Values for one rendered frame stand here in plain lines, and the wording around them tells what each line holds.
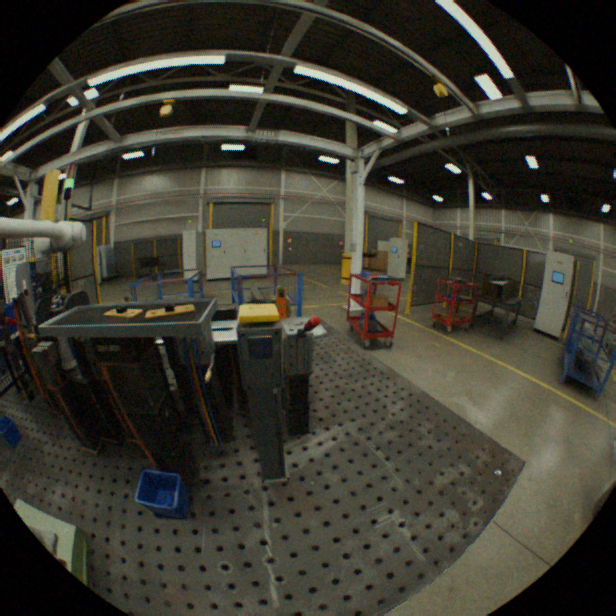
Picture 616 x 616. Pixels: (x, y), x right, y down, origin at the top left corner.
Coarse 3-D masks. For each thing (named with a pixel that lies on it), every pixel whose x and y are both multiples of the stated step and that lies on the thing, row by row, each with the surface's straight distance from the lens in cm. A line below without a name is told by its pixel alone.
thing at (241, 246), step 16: (208, 240) 851; (224, 240) 850; (240, 240) 854; (256, 240) 863; (208, 256) 851; (224, 256) 851; (240, 256) 855; (256, 256) 864; (208, 272) 855; (224, 272) 855; (240, 272) 860; (256, 272) 869
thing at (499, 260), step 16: (480, 256) 756; (496, 256) 738; (512, 256) 724; (528, 256) 715; (544, 256) 709; (480, 272) 752; (496, 272) 735; (512, 272) 721; (528, 272) 711; (544, 272) 705; (576, 272) 704; (480, 288) 754; (528, 288) 710; (496, 304) 737; (528, 304) 712
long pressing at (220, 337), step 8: (232, 320) 80; (280, 320) 77; (288, 320) 77; (296, 320) 77; (304, 320) 77; (216, 328) 74; (320, 328) 70; (216, 336) 66; (224, 336) 66; (232, 336) 65; (320, 336) 66; (160, 344) 69; (216, 344) 64; (224, 344) 63
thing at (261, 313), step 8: (264, 304) 37; (272, 304) 37; (240, 312) 33; (248, 312) 33; (256, 312) 32; (264, 312) 32; (272, 312) 32; (240, 320) 31; (248, 320) 31; (256, 320) 31; (264, 320) 32; (272, 320) 32
